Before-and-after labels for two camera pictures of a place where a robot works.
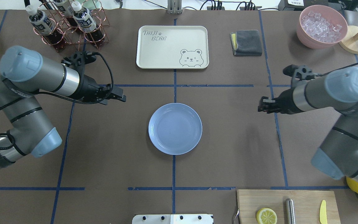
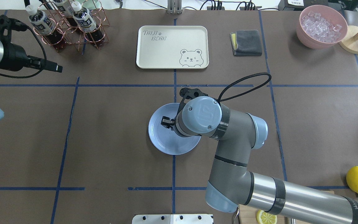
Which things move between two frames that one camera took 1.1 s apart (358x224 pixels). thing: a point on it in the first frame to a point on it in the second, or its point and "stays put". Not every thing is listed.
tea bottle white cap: (43, 26) stays put
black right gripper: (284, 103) to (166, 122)
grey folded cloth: (246, 43) stays put
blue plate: (175, 128) stays put
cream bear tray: (170, 47) stays put
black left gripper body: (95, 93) to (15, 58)
